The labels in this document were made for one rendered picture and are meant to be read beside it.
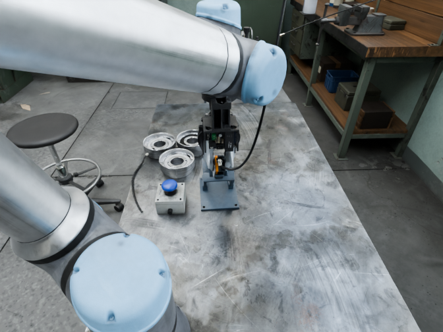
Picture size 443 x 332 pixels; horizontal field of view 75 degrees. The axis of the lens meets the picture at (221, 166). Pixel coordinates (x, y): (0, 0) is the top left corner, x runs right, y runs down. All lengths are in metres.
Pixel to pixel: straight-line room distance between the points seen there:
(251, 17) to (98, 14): 3.50
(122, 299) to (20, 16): 0.29
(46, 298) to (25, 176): 1.37
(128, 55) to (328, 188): 0.72
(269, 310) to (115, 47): 0.52
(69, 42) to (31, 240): 0.29
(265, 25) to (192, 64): 3.47
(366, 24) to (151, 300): 2.19
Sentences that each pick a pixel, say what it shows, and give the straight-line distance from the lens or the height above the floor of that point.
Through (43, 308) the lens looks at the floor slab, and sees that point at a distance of 1.71.
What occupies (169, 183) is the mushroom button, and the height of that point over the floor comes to 0.87.
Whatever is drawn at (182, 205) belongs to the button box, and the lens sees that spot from 0.73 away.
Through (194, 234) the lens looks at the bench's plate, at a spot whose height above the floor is 0.80.
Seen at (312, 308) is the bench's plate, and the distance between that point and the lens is 0.63.
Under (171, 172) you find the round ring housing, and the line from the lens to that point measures 0.84.
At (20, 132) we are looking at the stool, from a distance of 1.72.
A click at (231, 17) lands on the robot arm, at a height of 1.25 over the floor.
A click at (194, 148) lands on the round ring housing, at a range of 0.92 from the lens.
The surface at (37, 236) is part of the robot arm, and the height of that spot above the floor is 1.05.
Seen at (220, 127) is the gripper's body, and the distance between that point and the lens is 0.57.
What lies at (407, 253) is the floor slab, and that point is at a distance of 1.94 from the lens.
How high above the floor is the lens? 1.35
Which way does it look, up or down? 38 degrees down
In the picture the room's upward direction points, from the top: straight up
